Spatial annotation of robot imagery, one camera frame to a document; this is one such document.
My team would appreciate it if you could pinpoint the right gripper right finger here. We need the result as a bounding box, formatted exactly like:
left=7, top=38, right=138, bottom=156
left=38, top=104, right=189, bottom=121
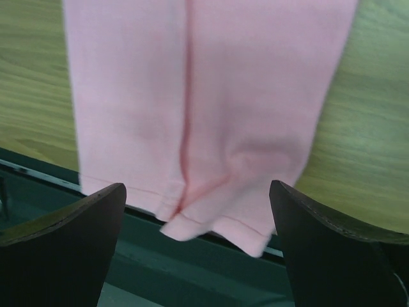
left=269, top=180, right=408, bottom=306

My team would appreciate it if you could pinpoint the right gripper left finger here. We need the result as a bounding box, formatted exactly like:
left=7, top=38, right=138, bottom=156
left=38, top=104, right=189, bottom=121
left=1, top=183, right=127, bottom=306

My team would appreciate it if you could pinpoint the pink t shirt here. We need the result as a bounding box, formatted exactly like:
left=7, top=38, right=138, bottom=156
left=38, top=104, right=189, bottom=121
left=63, top=0, right=358, bottom=257

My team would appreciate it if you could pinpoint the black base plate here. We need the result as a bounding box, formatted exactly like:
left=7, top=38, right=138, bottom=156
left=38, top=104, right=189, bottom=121
left=1, top=149, right=293, bottom=306

